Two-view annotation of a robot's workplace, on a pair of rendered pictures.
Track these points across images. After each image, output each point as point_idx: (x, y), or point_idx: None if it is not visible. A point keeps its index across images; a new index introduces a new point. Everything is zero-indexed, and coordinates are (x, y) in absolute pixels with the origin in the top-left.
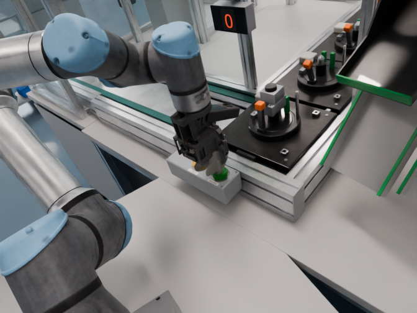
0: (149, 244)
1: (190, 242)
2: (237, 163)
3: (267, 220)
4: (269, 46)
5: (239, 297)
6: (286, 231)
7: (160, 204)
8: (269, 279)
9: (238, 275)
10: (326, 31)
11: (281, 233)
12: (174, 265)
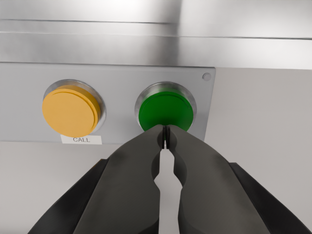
0: None
1: (163, 167)
2: (176, 25)
3: (264, 73)
4: None
5: (269, 185)
6: (310, 75)
7: (60, 146)
8: (300, 154)
9: (256, 168)
10: None
11: (301, 85)
12: (168, 195)
